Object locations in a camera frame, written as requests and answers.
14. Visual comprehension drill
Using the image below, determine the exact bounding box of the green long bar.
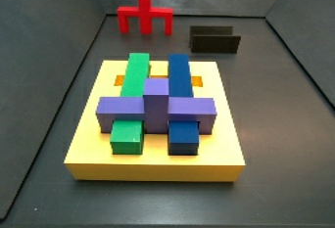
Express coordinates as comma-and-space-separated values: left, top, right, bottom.
110, 53, 150, 155

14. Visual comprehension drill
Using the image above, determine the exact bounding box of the black U-shaped holder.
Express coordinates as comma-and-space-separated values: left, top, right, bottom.
190, 25, 241, 54

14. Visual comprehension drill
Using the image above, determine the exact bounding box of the purple three-legged block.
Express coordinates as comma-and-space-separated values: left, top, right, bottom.
96, 78, 218, 135

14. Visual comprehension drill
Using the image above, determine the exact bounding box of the red three-legged block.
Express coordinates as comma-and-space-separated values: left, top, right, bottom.
116, 0, 174, 35

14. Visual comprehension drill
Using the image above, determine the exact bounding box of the yellow base board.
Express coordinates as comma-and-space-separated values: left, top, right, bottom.
64, 61, 245, 182

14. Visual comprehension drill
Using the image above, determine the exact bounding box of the blue long bar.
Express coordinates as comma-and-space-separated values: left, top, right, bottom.
167, 54, 199, 156

